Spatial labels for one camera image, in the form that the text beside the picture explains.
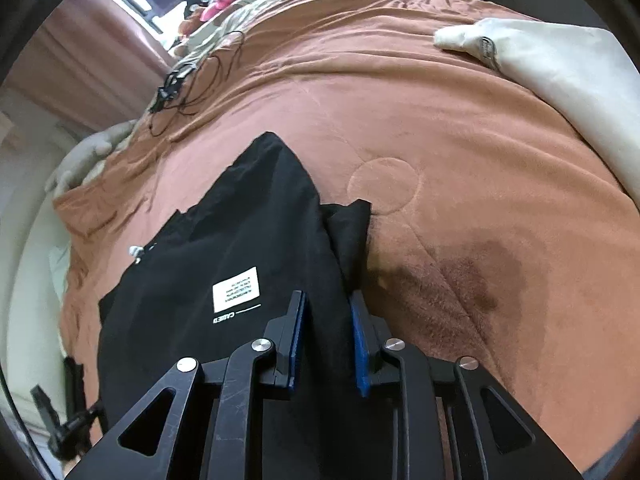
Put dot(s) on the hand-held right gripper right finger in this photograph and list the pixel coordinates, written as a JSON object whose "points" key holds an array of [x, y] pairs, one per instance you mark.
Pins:
{"points": [[359, 350]]}

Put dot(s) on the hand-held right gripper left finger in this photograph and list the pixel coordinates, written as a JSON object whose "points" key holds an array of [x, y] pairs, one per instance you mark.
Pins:
{"points": [[298, 340]]}

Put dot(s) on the black button-up jacket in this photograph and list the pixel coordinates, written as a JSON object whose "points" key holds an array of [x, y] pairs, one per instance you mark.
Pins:
{"points": [[225, 240]]}

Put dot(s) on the cream padded headboard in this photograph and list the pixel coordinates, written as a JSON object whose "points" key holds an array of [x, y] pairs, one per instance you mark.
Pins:
{"points": [[30, 310]]}

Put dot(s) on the pale green pillow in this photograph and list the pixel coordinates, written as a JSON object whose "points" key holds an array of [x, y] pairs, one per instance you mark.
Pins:
{"points": [[59, 270]]}

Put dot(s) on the brown bed blanket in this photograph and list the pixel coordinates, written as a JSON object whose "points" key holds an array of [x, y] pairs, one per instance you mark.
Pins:
{"points": [[450, 160]]}

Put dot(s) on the grey plush toy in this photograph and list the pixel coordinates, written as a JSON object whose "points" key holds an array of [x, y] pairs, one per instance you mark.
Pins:
{"points": [[85, 152]]}

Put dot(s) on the beige bed sheet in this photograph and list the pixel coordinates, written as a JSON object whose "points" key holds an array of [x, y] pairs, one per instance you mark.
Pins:
{"points": [[240, 20]]}

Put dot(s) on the cream folded blanket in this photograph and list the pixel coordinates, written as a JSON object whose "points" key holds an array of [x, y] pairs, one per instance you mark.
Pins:
{"points": [[550, 60]]}

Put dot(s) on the pink curtain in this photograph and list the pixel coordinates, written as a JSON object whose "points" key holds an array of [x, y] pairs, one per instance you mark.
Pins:
{"points": [[90, 60]]}

